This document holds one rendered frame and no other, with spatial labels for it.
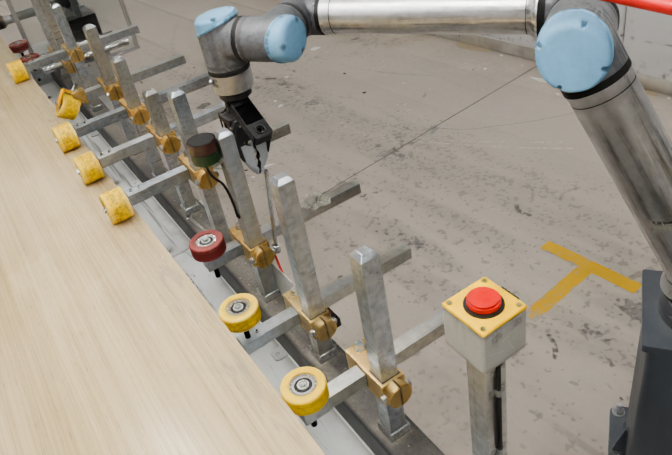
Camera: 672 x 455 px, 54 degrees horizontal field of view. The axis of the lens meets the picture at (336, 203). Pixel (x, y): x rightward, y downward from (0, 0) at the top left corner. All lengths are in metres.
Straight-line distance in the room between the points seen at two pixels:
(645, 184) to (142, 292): 0.99
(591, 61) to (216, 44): 0.70
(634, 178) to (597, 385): 1.19
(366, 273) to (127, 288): 0.64
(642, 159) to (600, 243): 1.63
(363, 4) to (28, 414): 0.98
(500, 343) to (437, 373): 1.52
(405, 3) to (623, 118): 0.46
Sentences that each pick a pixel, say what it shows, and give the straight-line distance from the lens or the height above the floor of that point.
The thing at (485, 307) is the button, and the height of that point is 1.23.
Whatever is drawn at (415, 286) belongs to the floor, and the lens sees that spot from 2.61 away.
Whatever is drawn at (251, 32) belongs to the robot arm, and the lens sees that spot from 1.32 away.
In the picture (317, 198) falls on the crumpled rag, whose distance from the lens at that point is 1.61.
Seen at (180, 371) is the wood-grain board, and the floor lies 0.90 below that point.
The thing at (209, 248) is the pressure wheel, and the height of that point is 0.91.
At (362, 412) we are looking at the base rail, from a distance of 1.36.
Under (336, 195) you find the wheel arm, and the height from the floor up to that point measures 0.86.
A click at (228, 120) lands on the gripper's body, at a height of 1.14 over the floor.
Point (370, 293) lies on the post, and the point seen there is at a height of 1.07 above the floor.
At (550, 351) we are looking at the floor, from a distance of 2.38.
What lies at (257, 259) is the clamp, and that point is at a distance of 1.50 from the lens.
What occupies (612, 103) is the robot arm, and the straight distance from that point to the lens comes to 1.15.
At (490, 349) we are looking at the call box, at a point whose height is 1.19.
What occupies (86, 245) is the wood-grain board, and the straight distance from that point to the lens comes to 1.67.
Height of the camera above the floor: 1.78
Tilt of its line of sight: 35 degrees down
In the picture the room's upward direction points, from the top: 11 degrees counter-clockwise
